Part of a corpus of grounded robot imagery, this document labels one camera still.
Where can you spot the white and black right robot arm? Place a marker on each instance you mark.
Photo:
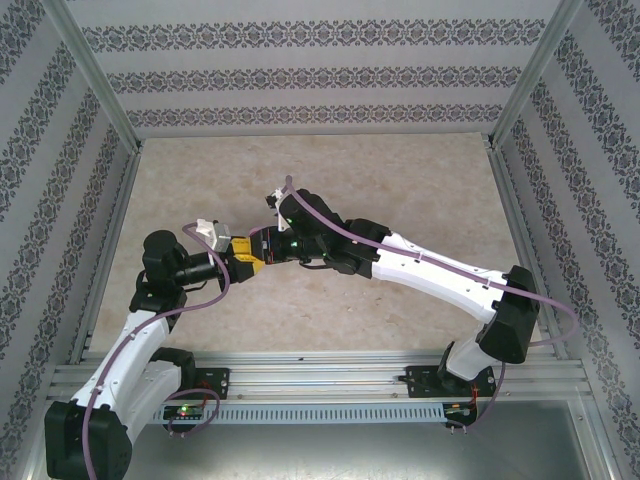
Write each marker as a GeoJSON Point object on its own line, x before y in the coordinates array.
{"type": "Point", "coordinates": [430, 265]}

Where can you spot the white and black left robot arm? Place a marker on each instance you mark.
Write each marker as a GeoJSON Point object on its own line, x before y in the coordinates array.
{"type": "Point", "coordinates": [135, 340]}

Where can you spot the small circuit board green light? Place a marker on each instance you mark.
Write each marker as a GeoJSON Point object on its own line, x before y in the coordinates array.
{"type": "Point", "coordinates": [185, 412]}

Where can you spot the grey metal shelf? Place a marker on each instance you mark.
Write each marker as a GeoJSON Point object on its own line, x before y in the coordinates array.
{"type": "Point", "coordinates": [320, 455]}

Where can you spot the small circuit board orange light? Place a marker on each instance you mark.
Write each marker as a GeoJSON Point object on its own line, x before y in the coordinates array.
{"type": "Point", "coordinates": [457, 410]}

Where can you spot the aluminium side rail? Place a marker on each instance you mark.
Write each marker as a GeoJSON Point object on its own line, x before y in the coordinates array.
{"type": "Point", "coordinates": [120, 200]}
{"type": "Point", "coordinates": [515, 210]}

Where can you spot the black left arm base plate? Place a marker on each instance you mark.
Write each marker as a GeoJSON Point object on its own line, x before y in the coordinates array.
{"type": "Point", "coordinates": [220, 384]}

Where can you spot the aluminium mounting rail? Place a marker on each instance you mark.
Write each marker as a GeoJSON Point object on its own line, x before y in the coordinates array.
{"type": "Point", "coordinates": [320, 372]}

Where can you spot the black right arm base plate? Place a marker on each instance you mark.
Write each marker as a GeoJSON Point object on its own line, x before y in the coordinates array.
{"type": "Point", "coordinates": [420, 382]}

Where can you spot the aluminium frame post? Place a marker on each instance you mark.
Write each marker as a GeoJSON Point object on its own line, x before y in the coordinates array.
{"type": "Point", "coordinates": [95, 80]}
{"type": "Point", "coordinates": [537, 75]}

